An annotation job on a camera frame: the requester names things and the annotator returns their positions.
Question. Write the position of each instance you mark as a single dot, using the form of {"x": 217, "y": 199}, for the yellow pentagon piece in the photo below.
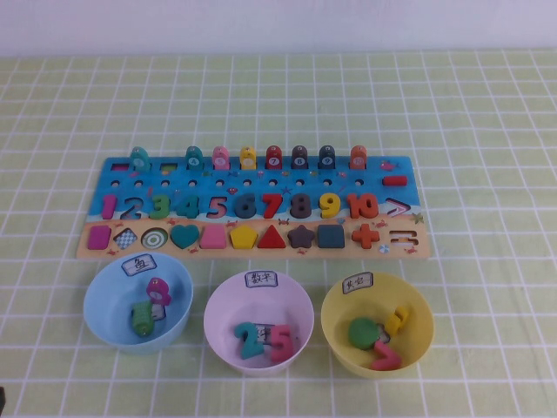
{"x": 244, "y": 238}

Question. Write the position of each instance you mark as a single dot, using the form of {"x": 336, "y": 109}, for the pink greater-than sign piece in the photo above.
{"x": 393, "y": 356}

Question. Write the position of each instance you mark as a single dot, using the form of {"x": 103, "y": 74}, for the red number seven piece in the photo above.
{"x": 274, "y": 198}

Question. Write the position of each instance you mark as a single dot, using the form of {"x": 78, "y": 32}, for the brown fish piece eight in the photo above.
{"x": 299, "y": 160}

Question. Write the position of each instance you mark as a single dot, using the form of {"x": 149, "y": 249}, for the dark blue square piece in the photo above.
{"x": 330, "y": 236}

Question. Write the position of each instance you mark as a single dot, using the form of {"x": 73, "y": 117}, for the green number three piece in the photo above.
{"x": 165, "y": 208}

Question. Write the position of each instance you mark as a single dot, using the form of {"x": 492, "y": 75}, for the orange fish piece ten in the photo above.
{"x": 358, "y": 160}

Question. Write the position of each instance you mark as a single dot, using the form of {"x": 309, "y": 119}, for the orange plus sign piece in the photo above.
{"x": 365, "y": 236}

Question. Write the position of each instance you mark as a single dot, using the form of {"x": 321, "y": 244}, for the yellow equals sign piece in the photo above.
{"x": 393, "y": 324}

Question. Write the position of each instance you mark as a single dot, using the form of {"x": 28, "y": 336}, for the dark blue fish piece nine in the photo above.
{"x": 326, "y": 160}

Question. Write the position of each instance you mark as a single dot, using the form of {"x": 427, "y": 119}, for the green fish piece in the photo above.
{"x": 142, "y": 320}

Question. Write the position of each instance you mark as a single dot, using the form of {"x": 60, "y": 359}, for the teal number two piece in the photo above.
{"x": 249, "y": 353}

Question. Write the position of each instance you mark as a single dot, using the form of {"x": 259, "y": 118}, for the pink rectangle piece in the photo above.
{"x": 98, "y": 238}

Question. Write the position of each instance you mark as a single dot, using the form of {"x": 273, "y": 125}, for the yellow plastic bowl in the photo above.
{"x": 418, "y": 344}

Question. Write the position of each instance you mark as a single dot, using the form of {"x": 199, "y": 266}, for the brown number eight piece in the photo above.
{"x": 301, "y": 206}

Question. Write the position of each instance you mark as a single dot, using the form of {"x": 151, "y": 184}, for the pink number one piece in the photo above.
{"x": 109, "y": 209}

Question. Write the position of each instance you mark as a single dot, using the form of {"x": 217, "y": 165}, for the pink number five piece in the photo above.
{"x": 283, "y": 329}

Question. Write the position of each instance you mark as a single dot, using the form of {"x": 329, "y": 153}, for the pink trapezoid piece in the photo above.
{"x": 212, "y": 239}

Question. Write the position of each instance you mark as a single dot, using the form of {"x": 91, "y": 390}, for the colourful wooden puzzle board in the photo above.
{"x": 93, "y": 183}

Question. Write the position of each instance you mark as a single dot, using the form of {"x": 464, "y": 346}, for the magenta fish piece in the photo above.
{"x": 156, "y": 289}

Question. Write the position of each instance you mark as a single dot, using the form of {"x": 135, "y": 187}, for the red triangle piece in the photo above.
{"x": 272, "y": 240}

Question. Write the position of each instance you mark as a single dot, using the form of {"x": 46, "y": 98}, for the pink fish piece five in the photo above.
{"x": 220, "y": 160}

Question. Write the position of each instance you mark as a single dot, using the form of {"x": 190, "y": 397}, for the green checked tablecloth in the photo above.
{"x": 278, "y": 109}

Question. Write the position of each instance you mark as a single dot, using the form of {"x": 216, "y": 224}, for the green circle piece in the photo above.
{"x": 363, "y": 333}

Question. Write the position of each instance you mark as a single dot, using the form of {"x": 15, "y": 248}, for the dark blue number six piece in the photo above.
{"x": 241, "y": 209}

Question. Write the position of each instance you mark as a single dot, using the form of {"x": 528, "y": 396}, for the teal fish piece four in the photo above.
{"x": 193, "y": 160}

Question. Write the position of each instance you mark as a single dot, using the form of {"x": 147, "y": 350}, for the red minus sign piece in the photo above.
{"x": 394, "y": 180}

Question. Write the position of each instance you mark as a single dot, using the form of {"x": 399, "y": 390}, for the red fish piece seven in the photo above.
{"x": 273, "y": 160}

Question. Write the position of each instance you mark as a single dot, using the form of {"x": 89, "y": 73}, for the orange number ten piece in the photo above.
{"x": 353, "y": 206}

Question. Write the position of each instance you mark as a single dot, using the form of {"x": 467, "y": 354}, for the yellow number nine piece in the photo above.
{"x": 336, "y": 204}

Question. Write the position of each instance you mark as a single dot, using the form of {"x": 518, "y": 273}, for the yellow fish piece six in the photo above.
{"x": 247, "y": 160}

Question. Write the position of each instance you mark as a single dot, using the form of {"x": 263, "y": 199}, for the light blue plastic bowl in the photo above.
{"x": 109, "y": 313}

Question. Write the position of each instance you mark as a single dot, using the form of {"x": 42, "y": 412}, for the teal heart piece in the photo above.
{"x": 185, "y": 235}

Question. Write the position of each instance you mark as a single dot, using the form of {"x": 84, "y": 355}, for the brown star piece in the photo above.
{"x": 300, "y": 236}

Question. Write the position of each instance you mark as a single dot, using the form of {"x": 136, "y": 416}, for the light pink plastic bowl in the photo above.
{"x": 226, "y": 313}

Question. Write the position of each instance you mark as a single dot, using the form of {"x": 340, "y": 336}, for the teal fish piece one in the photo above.
{"x": 139, "y": 161}

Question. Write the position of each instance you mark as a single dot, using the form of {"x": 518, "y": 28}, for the teal number four piece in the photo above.
{"x": 193, "y": 209}

